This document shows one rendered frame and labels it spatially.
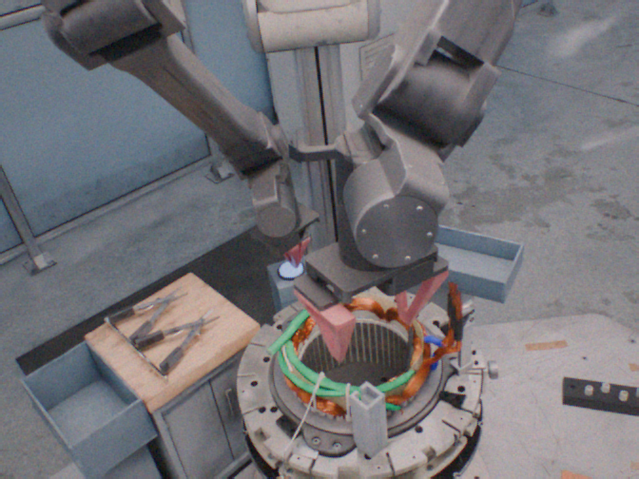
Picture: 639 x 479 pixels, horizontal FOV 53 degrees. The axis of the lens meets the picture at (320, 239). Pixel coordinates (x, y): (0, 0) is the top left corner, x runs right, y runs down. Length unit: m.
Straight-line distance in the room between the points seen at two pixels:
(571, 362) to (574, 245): 1.59
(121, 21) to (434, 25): 0.29
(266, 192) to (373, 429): 0.37
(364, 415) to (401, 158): 0.36
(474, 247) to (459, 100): 0.68
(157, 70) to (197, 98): 0.08
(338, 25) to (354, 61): 2.07
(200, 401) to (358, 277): 0.53
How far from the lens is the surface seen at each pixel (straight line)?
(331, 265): 0.54
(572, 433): 1.22
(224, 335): 0.98
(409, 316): 0.62
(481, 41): 0.48
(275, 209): 0.90
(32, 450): 2.44
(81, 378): 1.09
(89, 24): 0.63
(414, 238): 0.43
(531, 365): 1.30
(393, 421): 0.80
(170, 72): 0.70
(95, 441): 0.94
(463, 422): 0.81
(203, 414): 1.03
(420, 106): 0.47
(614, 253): 2.87
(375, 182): 0.44
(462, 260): 1.13
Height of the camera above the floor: 1.74
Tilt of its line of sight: 37 degrees down
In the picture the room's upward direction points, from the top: 7 degrees counter-clockwise
